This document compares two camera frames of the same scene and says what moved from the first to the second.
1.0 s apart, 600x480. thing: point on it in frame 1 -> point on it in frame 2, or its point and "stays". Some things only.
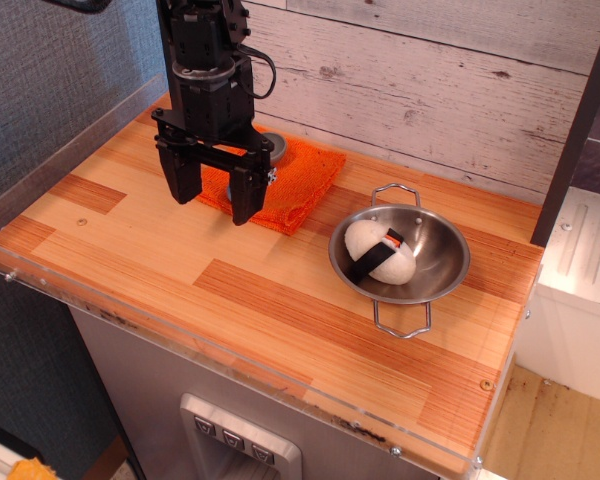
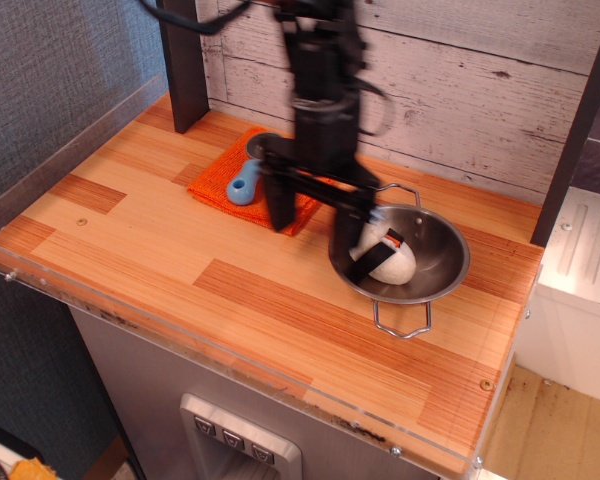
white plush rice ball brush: (379, 254) stays
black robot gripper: (216, 112) -> (322, 161)
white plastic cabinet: (572, 331) stays
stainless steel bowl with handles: (438, 243) stays
